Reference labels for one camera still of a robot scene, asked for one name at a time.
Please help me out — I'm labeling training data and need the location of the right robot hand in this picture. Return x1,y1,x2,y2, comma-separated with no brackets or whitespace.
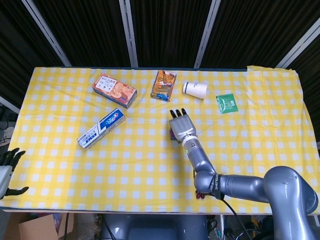
168,107,198,145

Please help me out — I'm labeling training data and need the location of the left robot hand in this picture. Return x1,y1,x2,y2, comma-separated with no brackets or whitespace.
0,147,30,201

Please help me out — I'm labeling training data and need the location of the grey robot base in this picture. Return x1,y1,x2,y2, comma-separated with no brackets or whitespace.
101,214,208,240

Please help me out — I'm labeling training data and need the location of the white paper cup stack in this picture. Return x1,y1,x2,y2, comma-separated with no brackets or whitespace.
182,81,209,100

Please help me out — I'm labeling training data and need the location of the small orange snack box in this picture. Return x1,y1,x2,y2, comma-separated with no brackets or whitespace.
150,70,177,102

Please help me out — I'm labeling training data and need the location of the green packet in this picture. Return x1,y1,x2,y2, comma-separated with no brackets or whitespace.
215,93,239,115

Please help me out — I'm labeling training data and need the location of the brown cardboard box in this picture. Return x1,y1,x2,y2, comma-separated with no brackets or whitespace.
4,213,75,240

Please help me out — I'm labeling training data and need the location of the yellow checkered tablecloth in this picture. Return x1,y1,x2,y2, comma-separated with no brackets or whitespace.
0,65,320,216

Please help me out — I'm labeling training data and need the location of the orange cookie box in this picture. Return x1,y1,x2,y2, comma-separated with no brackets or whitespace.
91,72,138,109

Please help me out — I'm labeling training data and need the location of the white blue toothpaste box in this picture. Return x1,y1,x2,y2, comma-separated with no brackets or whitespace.
76,107,126,150

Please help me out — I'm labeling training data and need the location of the grey metal rail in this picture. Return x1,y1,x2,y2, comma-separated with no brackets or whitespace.
0,95,21,115

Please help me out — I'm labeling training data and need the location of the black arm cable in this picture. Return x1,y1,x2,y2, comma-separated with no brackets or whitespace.
219,196,254,240

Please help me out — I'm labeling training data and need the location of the grey metal post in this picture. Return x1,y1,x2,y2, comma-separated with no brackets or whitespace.
275,17,320,69
193,0,222,69
118,0,139,68
21,0,73,67

